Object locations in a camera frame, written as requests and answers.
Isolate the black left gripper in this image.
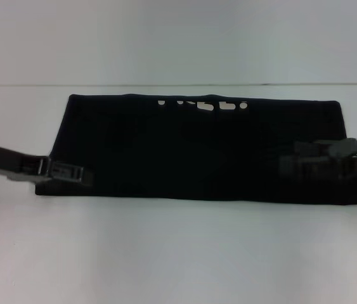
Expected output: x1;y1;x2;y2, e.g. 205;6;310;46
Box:
0;140;96;187

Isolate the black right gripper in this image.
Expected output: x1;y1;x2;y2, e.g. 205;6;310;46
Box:
277;137;357;180

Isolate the black shirt with white print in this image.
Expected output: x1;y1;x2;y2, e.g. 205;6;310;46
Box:
34;92;357;206

